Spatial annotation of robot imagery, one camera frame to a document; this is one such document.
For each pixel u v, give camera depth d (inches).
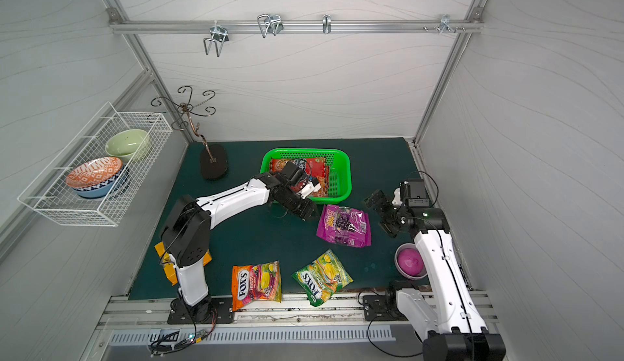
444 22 30.1
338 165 40.9
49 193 22.2
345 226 33.9
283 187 26.4
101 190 22.5
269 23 30.1
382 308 28.7
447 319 15.4
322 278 30.3
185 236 20.3
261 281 30.1
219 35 30.9
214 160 43.6
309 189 31.5
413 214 20.4
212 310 28.3
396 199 27.1
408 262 30.3
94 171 24.8
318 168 40.2
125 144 28.7
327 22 28.5
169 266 30.7
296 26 31.0
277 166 39.4
